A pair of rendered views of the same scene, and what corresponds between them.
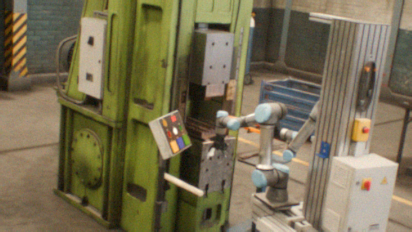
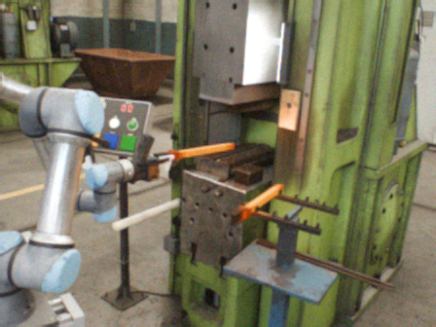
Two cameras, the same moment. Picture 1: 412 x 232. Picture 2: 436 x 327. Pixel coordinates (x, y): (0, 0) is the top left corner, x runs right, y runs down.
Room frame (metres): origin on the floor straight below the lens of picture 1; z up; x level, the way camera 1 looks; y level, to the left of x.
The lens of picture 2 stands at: (4.32, -2.05, 1.63)
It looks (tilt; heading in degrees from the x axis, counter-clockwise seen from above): 18 degrees down; 81
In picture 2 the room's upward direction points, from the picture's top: 4 degrees clockwise
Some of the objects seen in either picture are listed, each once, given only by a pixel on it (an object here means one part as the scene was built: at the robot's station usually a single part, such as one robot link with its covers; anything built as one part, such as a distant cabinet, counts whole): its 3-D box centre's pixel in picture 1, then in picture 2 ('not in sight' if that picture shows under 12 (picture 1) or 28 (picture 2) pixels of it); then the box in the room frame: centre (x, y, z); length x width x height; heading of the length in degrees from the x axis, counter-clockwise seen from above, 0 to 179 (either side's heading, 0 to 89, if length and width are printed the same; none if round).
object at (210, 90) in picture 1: (197, 84); (243, 87); (4.66, 0.11, 1.32); 0.42 x 0.20 x 0.10; 45
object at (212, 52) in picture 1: (204, 54); (254, 35); (4.69, 0.08, 1.56); 0.42 x 0.39 x 0.40; 45
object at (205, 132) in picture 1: (193, 127); (238, 157); (4.66, 0.11, 0.96); 0.42 x 0.20 x 0.09; 45
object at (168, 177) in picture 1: (182, 184); (148, 214); (4.21, 0.15, 0.62); 0.44 x 0.05 x 0.05; 45
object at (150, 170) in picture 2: (276, 132); (141, 168); (4.22, -0.52, 1.11); 0.12 x 0.08 x 0.09; 45
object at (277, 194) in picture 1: (277, 191); not in sight; (3.62, -0.51, 0.87); 0.15 x 0.15 x 0.10
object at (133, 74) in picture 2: not in sight; (123, 75); (3.34, 7.07, 0.43); 1.89 x 1.20 x 0.85; 135
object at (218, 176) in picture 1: (194, 156); (244, 207); (4.71, 0.08, 0.69); 0.56 x 0.38 x 0.45; 45
